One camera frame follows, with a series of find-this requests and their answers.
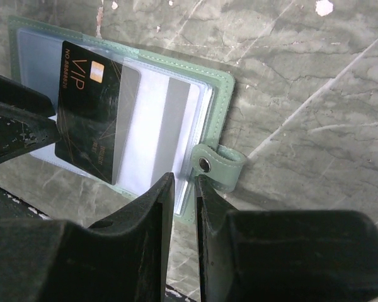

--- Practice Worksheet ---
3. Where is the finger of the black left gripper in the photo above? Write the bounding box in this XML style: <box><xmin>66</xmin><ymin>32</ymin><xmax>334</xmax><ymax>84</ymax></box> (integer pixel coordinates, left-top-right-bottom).
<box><xmin>0</xmin><ymin>103</ymin><xmax>60</xmax><ymax>164</ymax></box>
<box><xmin>0</xmin><ymin>75</ymin><xmax>55</xmax><ymax>116</ymax></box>

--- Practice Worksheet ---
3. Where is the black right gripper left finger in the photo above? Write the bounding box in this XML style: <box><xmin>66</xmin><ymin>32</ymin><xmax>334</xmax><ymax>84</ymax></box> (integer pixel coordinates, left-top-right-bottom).
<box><xmin>0</xmin><ymin>173</ymin><xmax>175</xmax><ymax>301</ymax></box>

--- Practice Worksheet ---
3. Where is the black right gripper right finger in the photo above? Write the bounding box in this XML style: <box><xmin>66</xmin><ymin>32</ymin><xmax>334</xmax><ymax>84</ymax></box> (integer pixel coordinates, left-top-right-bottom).
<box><xmin>195</xmin><ymin>175</ymin><xmax>378</xmax><ymax>301</ymax></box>

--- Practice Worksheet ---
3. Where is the black VIP credit card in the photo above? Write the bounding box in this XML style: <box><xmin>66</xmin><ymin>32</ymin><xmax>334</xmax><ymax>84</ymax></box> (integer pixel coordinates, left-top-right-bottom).
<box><xmin>54</xmin><ymin>41</ymin><xmax>141</xmax><ymax>184</ymax></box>

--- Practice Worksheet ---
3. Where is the white credit card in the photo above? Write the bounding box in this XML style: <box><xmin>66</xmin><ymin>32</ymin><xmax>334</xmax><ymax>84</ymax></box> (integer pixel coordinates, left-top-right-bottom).
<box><xmin>116</xmin><ymin>67</ymin><xmax>210</xmax><ymax>195</ymax></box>

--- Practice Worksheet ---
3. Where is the mint green card holder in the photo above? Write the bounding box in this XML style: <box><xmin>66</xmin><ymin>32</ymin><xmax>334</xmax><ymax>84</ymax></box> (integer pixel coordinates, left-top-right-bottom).
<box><xmin>8</xmin><ymin>16</ymin><xmax>245</xmax><ymax>223</ymax></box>

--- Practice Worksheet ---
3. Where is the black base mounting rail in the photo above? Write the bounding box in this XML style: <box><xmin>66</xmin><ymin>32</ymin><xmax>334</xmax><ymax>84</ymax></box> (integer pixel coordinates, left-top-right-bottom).
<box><xmin>0</xmin><ymin>179</ymin><xmax>196</xmax><ymax>302</ymax></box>

